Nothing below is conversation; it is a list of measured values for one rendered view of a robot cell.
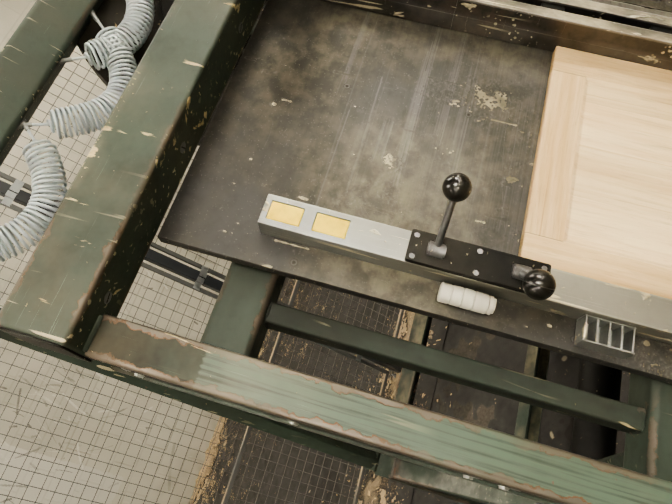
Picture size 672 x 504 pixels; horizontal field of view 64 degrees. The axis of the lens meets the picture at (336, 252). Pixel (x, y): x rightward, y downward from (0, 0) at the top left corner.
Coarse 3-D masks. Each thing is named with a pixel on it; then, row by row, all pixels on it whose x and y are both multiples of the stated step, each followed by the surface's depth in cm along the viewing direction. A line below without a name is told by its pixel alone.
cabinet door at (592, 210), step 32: (576, 64) 93; (608, 64) 93; (640, 64) 93; (576, 96) 90; (608, 96) 90; (640, 96) 90; (544, 128) 87; (576, 128) 87; (608, 128) 88; (640, 128) 88; (544, 160) 85; (576, 160) 85; (608, 160) 85; (640, 160) 85; (544, 192) 83; (576, 192) 83; (608, 192) 83; (640, 192) 83; (544, 224) 80; (576, 224) 81; (608, 224) 81; (640, 224) 81; (544, 256) 78; (576, 256) 78; (608, 256) 78; (640, 256) 79; (640, 288) 77
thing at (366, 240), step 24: (264, 216) 78; (312, 216) 78; (336, 216) 78; (288, 240) 81; (312, 240) 78; (336, 240) 77; (360, 240) 77; (384, 240) 77; (408, 240) 77; (384, 264) 79; (408, 264) 76; (480, 288) 77; (504, 288) 74; (576, 288) 74; (600, 288) 74; (624, 288) 74; (576, 312) 75; (600, 312) 73; (624, 312) 73; (648, 312) 73; (648, 336) 75
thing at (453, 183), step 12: (444, 180) 69; (456, 180) 67; (468, 180) 68; (444, 192) 69; (456, 192) 67; (468, 192) 68; (444, 216) 72; (444, 228) 72; (432, 252) 74; (444, 252) 74
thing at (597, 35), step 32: (320, 0) 100; (352, 0) 98; (384, 0) 96; (416, 0) 94; (448, 0) 93; (480, 0) 91; (512, 0) 93; (544, 0) 92; (576, 0) 91; (480, 32) 97; (512, 32) 95; (544, 32) 93; (576, 32) 91; (608, 32) 89; (640, 32) 89
